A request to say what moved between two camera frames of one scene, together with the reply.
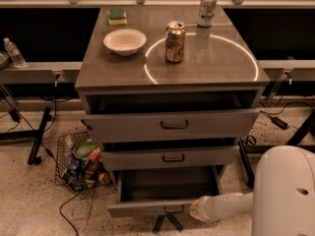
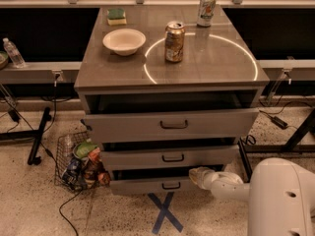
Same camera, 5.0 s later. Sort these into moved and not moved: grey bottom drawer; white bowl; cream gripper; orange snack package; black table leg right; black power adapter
Moved: cream gripper; grey bottom drawer
Not moved: orange snack package; black power adapter; black table leg right; white bowl
